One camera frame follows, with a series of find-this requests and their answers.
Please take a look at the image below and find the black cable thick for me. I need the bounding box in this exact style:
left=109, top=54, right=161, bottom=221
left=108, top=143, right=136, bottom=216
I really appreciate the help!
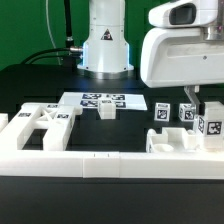
left=22, top=46, right=83, bottom=64

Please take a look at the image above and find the black vertical cable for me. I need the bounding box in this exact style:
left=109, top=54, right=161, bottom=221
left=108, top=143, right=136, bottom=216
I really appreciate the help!
left=63, top=0, right=75, bottom=51

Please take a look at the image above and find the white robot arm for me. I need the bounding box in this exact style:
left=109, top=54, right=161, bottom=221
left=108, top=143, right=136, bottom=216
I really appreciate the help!
left=78, top=0, right=224, bottom=106

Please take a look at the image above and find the white block at left edge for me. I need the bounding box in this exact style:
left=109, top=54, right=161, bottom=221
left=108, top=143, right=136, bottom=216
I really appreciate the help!
left=0, top=113, right=8, bottom=132

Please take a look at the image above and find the white U-shaped obstacle fence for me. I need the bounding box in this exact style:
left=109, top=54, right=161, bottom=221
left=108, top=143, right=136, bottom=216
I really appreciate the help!
left=0, top=118, right=224, bottom=181

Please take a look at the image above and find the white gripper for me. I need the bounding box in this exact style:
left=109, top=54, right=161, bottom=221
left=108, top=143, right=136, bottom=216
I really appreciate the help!
left=140, top=0, right=224, bottom=115

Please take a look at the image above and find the white sheet with tags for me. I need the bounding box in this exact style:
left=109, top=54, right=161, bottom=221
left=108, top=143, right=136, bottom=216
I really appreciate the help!
left=59, top=92, right=147, bottom=111

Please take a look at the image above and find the white thin cable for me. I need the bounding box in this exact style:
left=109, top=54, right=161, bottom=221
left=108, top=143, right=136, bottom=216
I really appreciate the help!
left=45, top=0, right=63, bottom=66

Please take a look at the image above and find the white chair seat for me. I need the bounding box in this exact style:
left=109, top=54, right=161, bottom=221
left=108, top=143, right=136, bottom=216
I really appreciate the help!
left=146, top=127, right=198, bottom=153

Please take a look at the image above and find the white chair back frame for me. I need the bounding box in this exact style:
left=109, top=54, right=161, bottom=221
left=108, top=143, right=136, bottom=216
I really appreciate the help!
left=0, top=103, right=83, bottom=151

